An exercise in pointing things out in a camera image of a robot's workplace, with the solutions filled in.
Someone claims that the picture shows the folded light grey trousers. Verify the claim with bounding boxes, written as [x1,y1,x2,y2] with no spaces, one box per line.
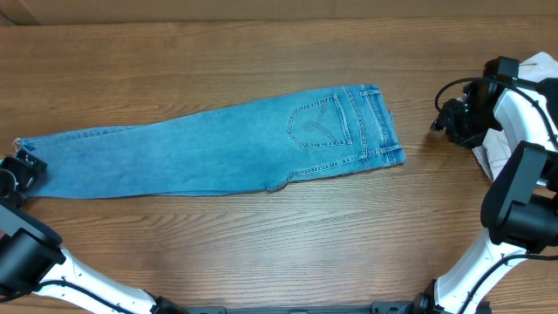
[473,51,557,181]

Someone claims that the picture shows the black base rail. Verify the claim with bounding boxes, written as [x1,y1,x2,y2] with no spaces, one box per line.
[184,301,413,314]

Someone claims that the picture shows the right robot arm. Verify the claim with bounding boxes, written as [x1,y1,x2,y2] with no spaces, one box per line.
[402,51,557,313]

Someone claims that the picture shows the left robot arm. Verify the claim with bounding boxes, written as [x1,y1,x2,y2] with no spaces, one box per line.
[1,149,185,314]

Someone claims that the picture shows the light blue denim jeans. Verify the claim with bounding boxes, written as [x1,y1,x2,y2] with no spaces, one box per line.
[17,85,405,199]

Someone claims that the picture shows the folded black garment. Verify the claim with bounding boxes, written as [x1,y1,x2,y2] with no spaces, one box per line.
[536,78,558,126]

